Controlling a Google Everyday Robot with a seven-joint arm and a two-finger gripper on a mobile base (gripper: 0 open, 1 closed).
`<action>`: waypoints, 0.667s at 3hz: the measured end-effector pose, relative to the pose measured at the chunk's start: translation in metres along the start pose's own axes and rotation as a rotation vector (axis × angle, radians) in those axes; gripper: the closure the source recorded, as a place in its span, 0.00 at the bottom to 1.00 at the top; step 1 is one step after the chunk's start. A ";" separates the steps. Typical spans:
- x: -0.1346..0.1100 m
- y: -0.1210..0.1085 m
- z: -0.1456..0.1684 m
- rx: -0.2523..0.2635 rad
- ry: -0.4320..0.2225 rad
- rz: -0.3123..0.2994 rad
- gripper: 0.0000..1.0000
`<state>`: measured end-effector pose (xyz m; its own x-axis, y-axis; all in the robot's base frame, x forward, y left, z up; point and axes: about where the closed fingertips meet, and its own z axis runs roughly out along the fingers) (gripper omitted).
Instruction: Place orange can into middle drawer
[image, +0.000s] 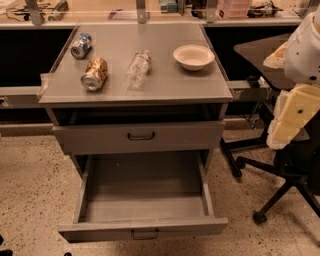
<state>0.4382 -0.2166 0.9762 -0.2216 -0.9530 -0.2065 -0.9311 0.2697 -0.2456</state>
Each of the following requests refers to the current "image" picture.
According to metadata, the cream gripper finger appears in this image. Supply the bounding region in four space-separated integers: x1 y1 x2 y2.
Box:
266 84 320 149
263 43 287 69

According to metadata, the orange soda can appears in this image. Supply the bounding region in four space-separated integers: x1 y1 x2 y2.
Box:
81 57 108 91

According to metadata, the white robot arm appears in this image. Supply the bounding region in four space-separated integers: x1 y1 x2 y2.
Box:
263 6 320 150

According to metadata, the closed upper drawer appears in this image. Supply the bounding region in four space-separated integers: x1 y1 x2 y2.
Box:
53 121 225 155

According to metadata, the grey drawer cabinet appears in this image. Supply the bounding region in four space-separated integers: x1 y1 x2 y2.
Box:
38 22 234 178

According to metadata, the open middle drawer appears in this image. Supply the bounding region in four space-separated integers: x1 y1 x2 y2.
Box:
59 151 228 243

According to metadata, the blue silver soda can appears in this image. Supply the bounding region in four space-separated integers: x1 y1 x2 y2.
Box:
70 33 92 59

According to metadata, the black office chair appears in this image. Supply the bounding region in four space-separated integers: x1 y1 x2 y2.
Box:
219 32 320 225

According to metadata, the pink storage bin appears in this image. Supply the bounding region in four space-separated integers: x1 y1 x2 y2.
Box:
217 0 251 19

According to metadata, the white bowl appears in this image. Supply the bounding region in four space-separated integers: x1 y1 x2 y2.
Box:
173 45 215 71

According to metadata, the clear plastic bottle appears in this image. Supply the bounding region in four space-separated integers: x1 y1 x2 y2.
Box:
124 50 152 90

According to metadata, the long background workbench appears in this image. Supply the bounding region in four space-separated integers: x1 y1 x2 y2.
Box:
0 0 320 136

